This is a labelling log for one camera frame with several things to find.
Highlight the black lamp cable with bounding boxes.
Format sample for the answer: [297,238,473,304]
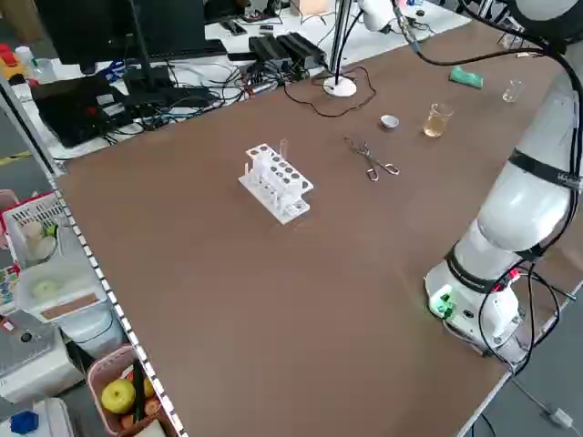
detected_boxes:
[283,66,377,119]

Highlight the white plastic basket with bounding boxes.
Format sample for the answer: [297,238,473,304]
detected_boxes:
[0,190,71,269]

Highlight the black power supply unit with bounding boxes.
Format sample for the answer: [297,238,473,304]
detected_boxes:
[248,35,293,70]
[276,32,328,66]

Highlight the metal crucible tongs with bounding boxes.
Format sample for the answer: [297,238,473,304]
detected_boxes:
[343,136,402,183]

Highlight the black computer monitor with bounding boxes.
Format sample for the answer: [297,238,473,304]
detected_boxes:
[35,0,207,76]

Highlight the white inline cable switch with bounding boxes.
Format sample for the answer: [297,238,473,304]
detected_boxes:
[540,406,576,430]

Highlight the aluminium frame post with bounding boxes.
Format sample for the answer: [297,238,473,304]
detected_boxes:
[327,0,354,77]

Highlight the yellow green apple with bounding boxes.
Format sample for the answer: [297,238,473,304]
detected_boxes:
[100,379,138,415]

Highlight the black keyboard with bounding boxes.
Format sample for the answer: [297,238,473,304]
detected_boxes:
[148,39,228,62]

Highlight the blue plastic object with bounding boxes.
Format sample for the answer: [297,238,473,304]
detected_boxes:
[9,410,38,434]

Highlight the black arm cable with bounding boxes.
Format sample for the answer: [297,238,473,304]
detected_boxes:
[392,0,583,263]

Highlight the clear bottle with white cap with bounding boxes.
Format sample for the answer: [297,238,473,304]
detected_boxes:
[15,45,37,79]

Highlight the white desk lamp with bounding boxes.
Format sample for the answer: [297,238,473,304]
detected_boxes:
[322,0,396,98]

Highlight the clear plastic storage box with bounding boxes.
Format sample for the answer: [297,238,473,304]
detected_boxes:
[16,261,109,325]

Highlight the grey corner frame post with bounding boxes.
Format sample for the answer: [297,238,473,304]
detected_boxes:
[0,72,67,177]

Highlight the black equipment case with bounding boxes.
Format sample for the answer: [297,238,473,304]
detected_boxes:
[30,75,135,149]

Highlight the white test tube rack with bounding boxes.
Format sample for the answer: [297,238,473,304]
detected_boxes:
[237,144,316,226]

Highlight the pink plastic basket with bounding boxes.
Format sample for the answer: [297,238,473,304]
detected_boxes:
[86,344,179,437]

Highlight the white slotted cable duct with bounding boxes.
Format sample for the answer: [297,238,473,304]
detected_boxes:
[51,180,189,437]

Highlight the green folded cloth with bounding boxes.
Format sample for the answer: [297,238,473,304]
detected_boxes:
[447,65,485,89]

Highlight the glass beaker with yellow liquid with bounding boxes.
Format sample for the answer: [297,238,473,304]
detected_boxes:
[423,102,455,139]

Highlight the small glass beaker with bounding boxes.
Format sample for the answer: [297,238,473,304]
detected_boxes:
[502,79,525,104]

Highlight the white box with mesh lid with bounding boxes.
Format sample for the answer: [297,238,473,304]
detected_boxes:
[0,309,87,405]

